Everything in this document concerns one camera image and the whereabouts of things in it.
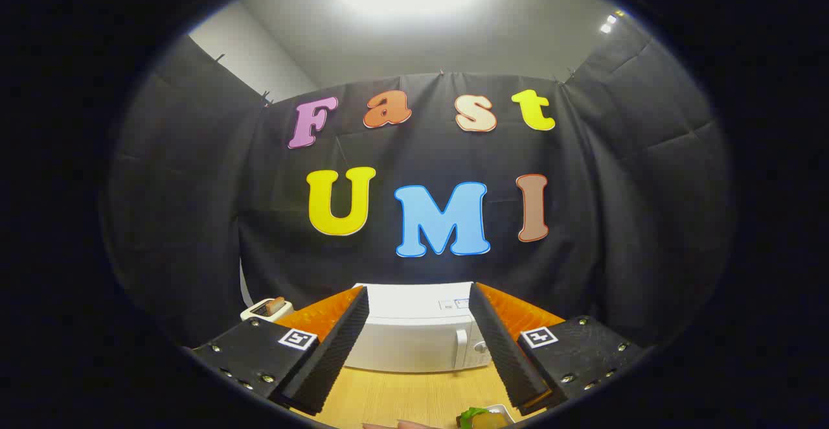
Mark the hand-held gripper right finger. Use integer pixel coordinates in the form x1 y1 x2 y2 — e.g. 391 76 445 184
468 281 647 417

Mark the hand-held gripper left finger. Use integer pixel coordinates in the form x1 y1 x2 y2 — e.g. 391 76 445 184
191 285 370 416

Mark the brown bread sandwich with lettuce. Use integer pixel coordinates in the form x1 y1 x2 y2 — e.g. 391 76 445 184
457 407 509 429

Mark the white microwave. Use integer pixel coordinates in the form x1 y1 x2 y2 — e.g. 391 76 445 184
343 282 493 373

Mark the cream toaster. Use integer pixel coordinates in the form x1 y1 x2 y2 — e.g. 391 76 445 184
240 297 294 323

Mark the black backdrop cloth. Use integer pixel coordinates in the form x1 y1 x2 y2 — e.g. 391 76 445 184
104 24 736 352

